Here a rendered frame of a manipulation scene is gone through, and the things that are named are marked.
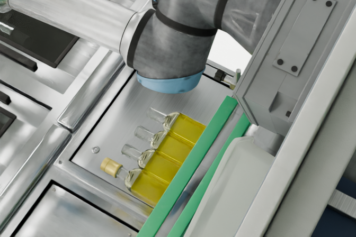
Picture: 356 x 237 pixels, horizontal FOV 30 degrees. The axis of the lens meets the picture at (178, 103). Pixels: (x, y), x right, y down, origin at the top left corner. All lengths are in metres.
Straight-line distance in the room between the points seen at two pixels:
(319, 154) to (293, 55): 0.15
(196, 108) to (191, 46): 0.66
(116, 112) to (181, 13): 0.72
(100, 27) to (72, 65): 0.75
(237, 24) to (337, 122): 0.23
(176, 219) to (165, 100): 0.50
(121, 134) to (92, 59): 0.27
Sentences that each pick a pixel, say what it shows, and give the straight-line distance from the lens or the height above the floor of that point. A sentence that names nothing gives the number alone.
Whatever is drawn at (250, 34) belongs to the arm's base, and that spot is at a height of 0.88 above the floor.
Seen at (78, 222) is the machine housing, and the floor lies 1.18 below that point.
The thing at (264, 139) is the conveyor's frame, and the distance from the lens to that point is 1.46.
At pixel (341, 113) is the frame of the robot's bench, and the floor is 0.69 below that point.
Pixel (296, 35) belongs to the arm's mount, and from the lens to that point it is 1.04.
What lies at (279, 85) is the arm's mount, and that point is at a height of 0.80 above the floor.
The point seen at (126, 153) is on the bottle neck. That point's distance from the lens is 1.61.
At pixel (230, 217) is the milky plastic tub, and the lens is 1.05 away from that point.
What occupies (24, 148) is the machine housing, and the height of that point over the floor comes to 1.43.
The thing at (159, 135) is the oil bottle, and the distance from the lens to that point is 1.61.
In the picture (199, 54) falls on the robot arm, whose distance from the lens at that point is 1.18.
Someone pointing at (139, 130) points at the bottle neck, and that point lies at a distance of 1.63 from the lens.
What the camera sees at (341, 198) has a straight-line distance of 1.44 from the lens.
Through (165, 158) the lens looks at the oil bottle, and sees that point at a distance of 1.58.
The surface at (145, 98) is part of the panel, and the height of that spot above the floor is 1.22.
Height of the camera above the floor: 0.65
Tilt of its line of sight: 15 degrees up
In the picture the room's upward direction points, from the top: 63 degrees counter-clockwise
